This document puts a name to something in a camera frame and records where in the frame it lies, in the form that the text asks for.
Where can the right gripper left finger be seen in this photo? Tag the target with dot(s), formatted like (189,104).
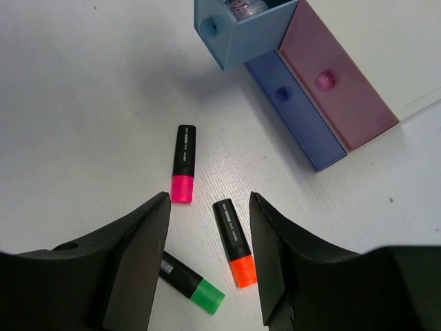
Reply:
(105,280)

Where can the pink cap highlighter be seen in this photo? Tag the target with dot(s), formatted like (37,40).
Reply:
(184,164)

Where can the white drawer cabinet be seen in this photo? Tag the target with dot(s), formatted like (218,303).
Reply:
(395,44)

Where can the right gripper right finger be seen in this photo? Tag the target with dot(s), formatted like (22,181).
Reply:
(307,283)

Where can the purple-blue wide drawer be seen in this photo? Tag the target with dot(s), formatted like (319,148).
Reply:
(291,102)

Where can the green cap highlighter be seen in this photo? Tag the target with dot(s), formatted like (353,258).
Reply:
(190,284)

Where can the light blue small drawer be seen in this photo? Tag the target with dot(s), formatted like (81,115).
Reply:
(232,42)

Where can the pink drawer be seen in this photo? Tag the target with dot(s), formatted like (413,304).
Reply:
(345,98)

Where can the orange cap highlighter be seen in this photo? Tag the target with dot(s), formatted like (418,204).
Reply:
(236,247)

